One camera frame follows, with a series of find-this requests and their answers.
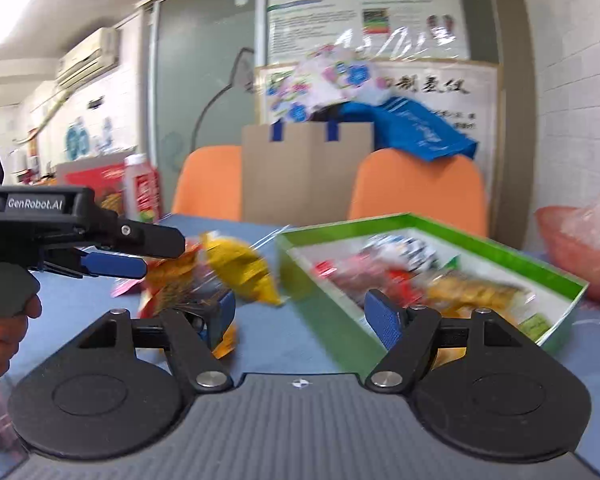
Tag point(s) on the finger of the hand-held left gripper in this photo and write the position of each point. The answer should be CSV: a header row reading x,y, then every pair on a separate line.
x,y
115,266
150,242

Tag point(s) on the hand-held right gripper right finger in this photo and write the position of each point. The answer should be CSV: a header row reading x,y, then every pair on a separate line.
x,y
384,316

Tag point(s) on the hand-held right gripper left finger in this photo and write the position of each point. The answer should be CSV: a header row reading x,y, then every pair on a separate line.
x,y
222,312

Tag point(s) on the clear orange-edged snack packet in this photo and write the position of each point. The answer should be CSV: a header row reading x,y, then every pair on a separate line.
x,y
226,342

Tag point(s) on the orange-red bean snack packet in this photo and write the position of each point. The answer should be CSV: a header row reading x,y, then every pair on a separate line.
x,y
170,280

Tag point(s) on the red noodle snack packet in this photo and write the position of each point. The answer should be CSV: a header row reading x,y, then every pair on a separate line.
x,y
360,277

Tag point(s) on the green cardboard box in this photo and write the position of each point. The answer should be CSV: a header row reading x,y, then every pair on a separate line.
x,y
330,310

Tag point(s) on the white and black snack packet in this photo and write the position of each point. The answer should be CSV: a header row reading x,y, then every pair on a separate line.
x,y
405,252

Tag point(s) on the yellow barcode snack packet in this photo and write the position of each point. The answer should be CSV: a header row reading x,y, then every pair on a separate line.
x,y
475,290

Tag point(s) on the person's left hand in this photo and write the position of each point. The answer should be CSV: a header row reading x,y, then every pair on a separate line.
x,y
10,350

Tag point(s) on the pink snack packet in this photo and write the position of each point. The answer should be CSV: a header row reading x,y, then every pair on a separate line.
x,y
126,288

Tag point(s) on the yellow foil snack packet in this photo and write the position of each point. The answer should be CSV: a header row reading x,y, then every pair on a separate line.
x,y
242,270

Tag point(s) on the red and white drink bottle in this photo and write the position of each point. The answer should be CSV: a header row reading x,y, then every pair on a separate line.
x,y
142,187

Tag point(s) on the blue printed tablecloth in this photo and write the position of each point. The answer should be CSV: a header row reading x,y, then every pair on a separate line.
x,y
285,350

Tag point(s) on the red cracker box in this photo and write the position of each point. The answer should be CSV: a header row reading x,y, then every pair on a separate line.
x,y
95,180

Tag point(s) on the orange chair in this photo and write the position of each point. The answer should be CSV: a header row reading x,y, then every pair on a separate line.
x,y
420,190
207,182

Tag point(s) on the brown paper bag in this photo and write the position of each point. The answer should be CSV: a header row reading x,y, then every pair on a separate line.
x,y
305,180

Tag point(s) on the white air conditioner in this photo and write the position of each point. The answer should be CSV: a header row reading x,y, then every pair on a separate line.
x,y
87,57

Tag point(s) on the blue plastic bag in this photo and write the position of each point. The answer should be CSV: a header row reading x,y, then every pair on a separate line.
x,y
420,130

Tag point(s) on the floral cloth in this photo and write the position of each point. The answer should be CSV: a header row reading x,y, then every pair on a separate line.
x,y
330,77

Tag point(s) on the framed wall poster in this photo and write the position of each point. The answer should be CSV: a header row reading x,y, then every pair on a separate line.
x,y
480,110

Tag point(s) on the white wall poster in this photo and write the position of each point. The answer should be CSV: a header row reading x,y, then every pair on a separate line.
x,y
320,5

